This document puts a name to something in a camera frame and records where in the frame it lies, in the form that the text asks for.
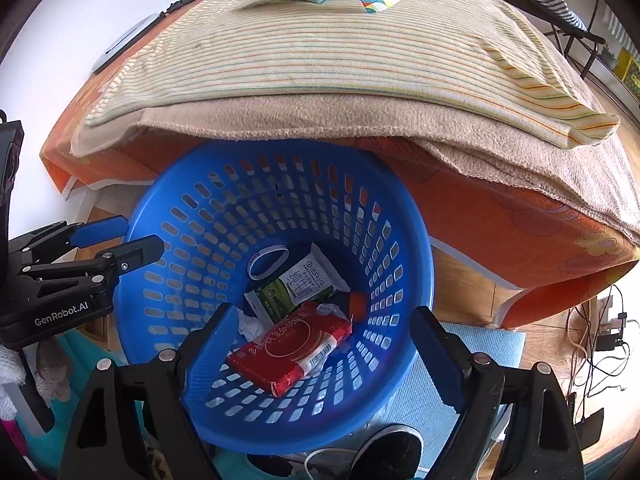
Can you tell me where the green white striped cloth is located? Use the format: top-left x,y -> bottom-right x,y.
602,10 -> 631,46

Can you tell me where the blue plastic basket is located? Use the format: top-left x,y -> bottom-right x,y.
114,139 -> 435,448

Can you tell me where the blue white striped garment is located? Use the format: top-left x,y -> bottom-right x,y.
532,0 -> 588,31

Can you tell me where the black power adapter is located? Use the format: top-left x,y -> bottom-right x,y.
595,312 -> 628,352

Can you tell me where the black shoe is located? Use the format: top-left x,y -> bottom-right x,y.
350,425 -> 425,480

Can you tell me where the light blue mat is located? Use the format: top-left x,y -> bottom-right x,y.
385,322 -> 526,461

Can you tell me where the green milk carton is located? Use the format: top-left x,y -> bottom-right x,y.
244,241 -> 351,325

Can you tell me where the yellow bag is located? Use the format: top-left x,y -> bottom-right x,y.
617,47 -> 640,81

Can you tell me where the red paper carton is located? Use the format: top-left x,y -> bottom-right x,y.
227,300 -> 353,398

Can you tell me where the white ring light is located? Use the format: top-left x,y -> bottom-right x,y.
91,12 -> 161,75

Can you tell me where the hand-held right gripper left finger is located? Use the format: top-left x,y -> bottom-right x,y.
59,304 -> 241,480

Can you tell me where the orange flowered mattress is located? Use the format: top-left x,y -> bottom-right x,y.
42,7 -> 640,331

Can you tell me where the black folding chair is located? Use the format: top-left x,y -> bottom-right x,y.
470,0 -> 606,78

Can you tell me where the white power strip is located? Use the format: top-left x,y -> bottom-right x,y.
597,297 -> 616,333

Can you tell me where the striped yellow blanket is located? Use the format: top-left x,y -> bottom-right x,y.
84,0 -> 621,150

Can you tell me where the beige fleece blanket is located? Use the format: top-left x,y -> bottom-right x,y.
70,95 -> 640,246

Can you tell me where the brown fuzzy item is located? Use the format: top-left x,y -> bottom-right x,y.
36,337 -> 73,401

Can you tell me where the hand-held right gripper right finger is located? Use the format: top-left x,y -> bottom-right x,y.
410,306 -> 586,480

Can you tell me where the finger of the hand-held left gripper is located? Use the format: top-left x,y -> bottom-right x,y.
22,235 -> 166,291
10,215 -> 130,263

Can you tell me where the white tape roll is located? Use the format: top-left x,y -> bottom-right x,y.
247,244 -> 290,281

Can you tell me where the black cable tangle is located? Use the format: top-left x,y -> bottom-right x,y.
567,285 -> 631,411

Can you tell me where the pink cloth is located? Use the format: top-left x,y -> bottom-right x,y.
0,417 -> 31,480

